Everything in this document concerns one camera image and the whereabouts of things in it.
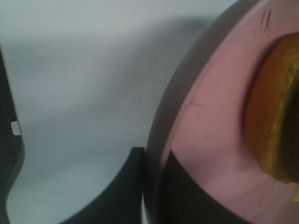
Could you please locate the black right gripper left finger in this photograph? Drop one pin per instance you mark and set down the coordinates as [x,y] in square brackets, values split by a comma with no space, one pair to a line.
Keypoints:
[121,201]

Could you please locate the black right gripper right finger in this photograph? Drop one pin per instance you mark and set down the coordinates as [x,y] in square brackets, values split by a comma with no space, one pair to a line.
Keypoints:
[182,201]

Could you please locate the pink round plate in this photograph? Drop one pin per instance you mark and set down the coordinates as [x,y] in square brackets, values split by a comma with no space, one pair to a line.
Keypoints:
[200,116]

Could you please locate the toy burger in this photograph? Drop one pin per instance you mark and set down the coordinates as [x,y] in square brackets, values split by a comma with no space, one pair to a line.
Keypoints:
[271,122]

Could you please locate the white microwave oven body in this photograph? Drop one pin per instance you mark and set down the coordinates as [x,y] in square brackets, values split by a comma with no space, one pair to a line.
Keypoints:
[11,145]

